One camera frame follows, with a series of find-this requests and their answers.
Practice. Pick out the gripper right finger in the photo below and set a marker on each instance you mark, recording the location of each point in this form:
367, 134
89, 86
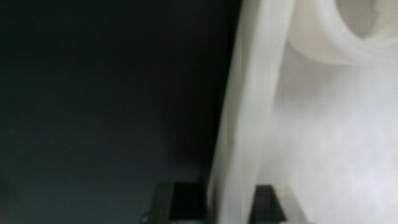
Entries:
276, 207

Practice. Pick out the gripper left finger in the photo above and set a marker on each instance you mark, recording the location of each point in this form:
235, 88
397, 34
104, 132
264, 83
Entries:
178, 206

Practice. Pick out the white desk top tray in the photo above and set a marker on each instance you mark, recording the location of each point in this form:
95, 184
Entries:
308, 137

